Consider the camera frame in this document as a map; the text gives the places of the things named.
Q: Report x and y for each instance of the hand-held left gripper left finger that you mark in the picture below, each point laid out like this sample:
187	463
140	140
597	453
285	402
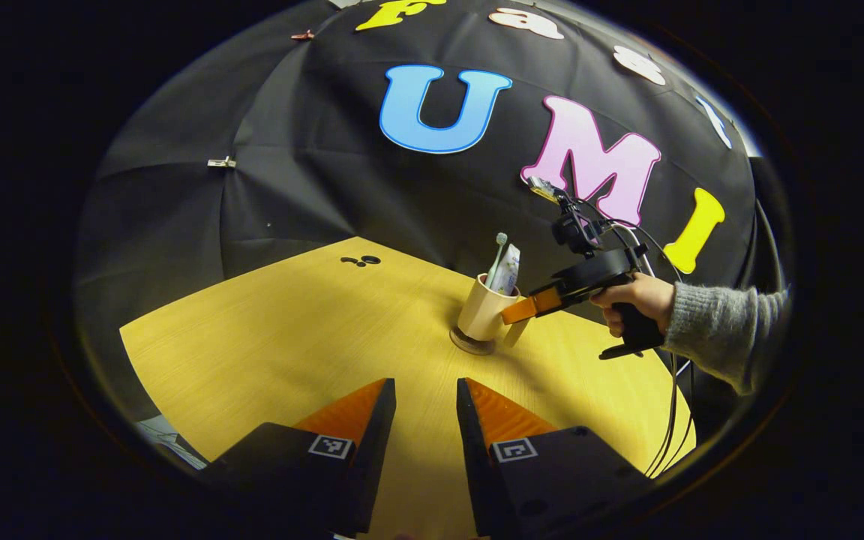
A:
372	465

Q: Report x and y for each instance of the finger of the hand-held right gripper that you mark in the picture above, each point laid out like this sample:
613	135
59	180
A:
529	306

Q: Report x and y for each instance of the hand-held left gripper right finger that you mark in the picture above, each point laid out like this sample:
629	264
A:
477	472

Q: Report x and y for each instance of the white toothpaste tube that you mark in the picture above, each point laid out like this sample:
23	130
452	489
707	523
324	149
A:
511	270

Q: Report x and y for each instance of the beige cup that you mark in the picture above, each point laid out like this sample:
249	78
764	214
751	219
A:
481	315

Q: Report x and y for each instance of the pale green toothbrush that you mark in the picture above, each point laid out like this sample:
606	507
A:
499	244

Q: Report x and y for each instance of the round wooden coaster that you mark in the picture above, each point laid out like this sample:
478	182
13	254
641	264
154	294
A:
469	348

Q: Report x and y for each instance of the wooden desktop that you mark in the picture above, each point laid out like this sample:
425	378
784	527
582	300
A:
289	337

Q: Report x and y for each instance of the round black desk grommet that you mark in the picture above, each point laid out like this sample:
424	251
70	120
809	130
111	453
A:
370	259

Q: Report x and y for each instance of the black backdrop cloth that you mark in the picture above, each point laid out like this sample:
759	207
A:
327	187

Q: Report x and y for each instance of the small silver clip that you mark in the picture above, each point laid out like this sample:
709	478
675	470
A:
220	162

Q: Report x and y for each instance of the small red clip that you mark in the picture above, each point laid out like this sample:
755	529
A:
302	34

